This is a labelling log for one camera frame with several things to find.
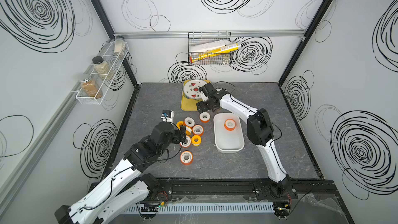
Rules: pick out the yellow plastic tray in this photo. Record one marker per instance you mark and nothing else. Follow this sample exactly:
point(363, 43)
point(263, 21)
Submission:
point(189, 104)

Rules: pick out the white wire spice rack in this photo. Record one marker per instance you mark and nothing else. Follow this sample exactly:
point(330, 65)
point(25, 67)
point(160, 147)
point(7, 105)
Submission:
point(110, 88)

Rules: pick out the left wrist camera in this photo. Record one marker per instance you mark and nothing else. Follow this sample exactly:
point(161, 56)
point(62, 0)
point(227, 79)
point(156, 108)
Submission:
point(167, 116)

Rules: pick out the yellow white foil box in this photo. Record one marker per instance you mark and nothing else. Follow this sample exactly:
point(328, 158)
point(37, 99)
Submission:
point(214, 53)

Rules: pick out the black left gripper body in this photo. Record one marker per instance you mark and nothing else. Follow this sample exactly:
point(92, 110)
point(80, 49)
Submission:
point(175, 138)

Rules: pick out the white storage box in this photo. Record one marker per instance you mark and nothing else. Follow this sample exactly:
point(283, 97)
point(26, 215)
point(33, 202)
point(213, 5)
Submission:
point(228, 141)

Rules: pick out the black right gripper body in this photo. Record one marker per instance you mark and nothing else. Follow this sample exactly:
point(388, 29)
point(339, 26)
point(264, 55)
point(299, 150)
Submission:
point(204, 106)

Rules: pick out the white spice jar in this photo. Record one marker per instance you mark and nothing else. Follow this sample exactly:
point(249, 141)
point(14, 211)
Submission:
point(119, 45)

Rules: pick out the black lid spice jar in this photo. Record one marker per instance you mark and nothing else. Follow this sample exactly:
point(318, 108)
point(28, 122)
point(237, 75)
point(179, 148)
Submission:
point(102, 68)

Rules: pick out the white slotted cable duct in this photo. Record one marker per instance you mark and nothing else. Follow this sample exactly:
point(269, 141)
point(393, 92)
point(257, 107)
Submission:
point(217, 208)

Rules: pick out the brown spice jar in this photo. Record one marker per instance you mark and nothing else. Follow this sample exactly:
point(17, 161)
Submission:
point(89, 86)

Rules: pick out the orange sealing tape roll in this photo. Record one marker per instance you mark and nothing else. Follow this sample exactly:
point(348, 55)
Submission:
point(205, 117)
point(188, 121)
point(198, 130)
point(230, 124)
point(186, 158)
point(186, 143)

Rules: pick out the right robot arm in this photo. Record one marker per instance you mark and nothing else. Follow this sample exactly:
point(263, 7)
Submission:
point(260, 132)

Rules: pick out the yellow sealing tape roll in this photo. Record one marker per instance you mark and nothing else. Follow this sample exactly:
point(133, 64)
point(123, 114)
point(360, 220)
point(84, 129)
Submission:
point(196, 140)
point(188, 131)
point(181, 125)

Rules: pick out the watermelon pattern plate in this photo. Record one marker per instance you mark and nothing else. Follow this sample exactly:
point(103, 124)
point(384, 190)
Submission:
point(191, 89)

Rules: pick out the black wire basket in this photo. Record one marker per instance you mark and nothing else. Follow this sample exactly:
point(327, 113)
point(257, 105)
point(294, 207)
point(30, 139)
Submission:
point(200, 40)

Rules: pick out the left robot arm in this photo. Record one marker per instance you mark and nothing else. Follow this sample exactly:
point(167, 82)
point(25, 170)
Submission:
point(126, 184)

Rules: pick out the black corner frame post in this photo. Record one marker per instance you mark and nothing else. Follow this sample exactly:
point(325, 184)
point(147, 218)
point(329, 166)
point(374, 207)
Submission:
point(110, 32)

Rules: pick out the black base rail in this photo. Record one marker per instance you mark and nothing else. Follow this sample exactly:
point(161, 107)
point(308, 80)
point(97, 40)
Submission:
point(255, 189)

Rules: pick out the aluminium wall rail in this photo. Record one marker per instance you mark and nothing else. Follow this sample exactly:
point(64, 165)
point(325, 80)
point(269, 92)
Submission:
point(210, 34)

